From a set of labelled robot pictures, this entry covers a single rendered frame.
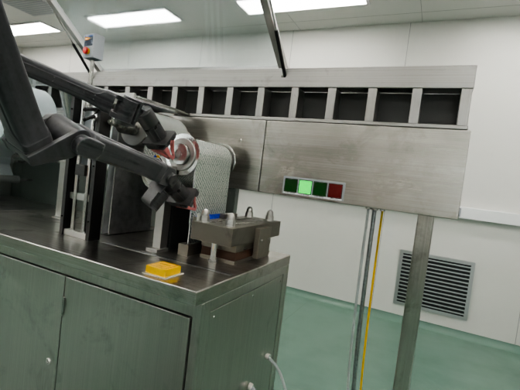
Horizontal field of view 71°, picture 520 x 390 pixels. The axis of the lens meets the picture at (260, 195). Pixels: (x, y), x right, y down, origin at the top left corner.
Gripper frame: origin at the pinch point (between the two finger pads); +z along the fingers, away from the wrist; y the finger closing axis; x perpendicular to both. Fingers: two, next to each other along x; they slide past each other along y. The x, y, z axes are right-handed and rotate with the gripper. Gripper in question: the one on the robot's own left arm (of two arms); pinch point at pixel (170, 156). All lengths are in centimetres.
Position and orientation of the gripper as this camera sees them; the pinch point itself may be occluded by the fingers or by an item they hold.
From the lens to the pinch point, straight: 131.9
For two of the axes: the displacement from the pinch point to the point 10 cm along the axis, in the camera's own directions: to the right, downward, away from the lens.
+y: 9.0, 1.0, -4.3
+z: 2.7, 6.4, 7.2
